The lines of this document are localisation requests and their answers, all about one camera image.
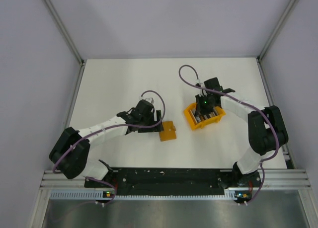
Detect yellow plastic bin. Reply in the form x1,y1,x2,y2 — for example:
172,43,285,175
183,103,226,131

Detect yellow leather card holder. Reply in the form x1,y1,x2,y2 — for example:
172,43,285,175
159,121,176,142

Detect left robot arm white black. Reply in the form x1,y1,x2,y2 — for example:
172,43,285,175
49,99,163,187

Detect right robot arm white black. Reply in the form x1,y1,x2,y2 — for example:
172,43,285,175
193,77,288,186

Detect credit cards in bin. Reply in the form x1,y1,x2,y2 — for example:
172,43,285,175
194,114,218,124

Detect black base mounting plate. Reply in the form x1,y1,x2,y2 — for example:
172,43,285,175
84,167,261,196

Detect metal sheet front panel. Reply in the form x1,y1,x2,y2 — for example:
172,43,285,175
43,192,309,228

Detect aluminium frame post right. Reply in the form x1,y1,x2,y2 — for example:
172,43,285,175
257,0,299,61

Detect aluminium frame post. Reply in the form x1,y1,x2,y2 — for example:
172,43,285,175
257,0,299,61
37,0,86,65

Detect aluminium frame post left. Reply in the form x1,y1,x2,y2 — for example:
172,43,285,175
37,0,86,65

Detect grey slotted cable duct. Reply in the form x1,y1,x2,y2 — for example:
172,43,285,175
50,190,247,201

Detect aluminium frame rail front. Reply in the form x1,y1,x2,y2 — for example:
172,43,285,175
39,169,313,189

